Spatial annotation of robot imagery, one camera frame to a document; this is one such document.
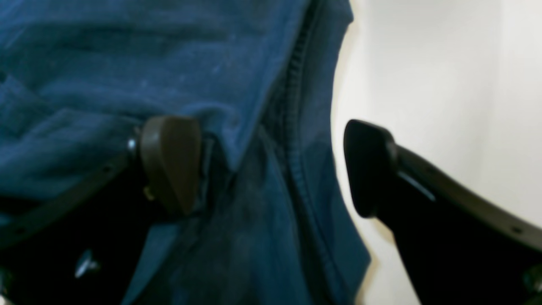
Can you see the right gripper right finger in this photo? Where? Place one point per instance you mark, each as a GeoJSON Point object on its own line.
{"type": "Point", "coordinates": [457, 248]}

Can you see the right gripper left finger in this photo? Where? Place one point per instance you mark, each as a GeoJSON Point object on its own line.
{"type": "Point", "coordinates": [83, 247]}

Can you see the dark blue T-shirt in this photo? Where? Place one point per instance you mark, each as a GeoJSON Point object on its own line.
{"type": "Point", "coordinates": [270, 226]}

